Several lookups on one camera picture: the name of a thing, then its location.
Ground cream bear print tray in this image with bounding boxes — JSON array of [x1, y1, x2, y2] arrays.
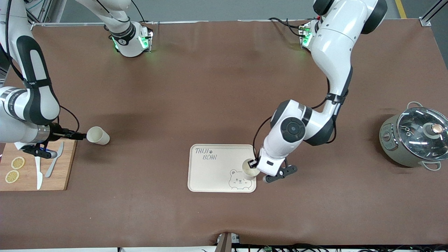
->
[[188, 144, 257, 193]]

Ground grey-green cooking pot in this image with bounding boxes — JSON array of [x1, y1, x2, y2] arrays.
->
[[379, 101, 448, 171]]

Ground brown table cover sheet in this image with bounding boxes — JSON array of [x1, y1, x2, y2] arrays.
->
[[0, 19, 448, 250]]

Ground grey plastic knife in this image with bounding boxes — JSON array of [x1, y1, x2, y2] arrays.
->
[[45, 142, 64, 178]]

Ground black cables under table edge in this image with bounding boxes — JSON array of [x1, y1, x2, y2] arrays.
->
[[231, 243, 448, 252]]

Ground metal table edge clamp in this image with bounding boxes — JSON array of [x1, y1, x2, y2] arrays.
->
[[216, 232, 241, 252]]

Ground aluminium frame post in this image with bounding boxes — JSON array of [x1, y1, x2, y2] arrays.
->
[[419, 0, 448, 27], [24, 0, 67, 30]]

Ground white plastic knife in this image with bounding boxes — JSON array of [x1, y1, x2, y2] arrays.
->
[[34, 156, 43, 190]]

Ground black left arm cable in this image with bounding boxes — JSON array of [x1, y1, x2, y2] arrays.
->
[[253, 75, 338, 160]]

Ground glass pot lid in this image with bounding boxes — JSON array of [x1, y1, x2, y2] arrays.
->
[[397, 107, 448, 161]]

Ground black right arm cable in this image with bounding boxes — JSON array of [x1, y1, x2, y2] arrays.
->
[[3, 0, 81, 135]]

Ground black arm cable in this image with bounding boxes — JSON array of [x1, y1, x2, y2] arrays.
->
[[3, 0, 81, 135], [253, 75, 338, 160]]

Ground white plastic cup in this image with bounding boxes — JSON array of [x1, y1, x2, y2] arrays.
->
[[86, 126, 110, 146], [242, 158, 261, 181]]

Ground wooden cutting board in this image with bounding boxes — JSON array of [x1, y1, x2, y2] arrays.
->
[[0, 139, 77, 191]]

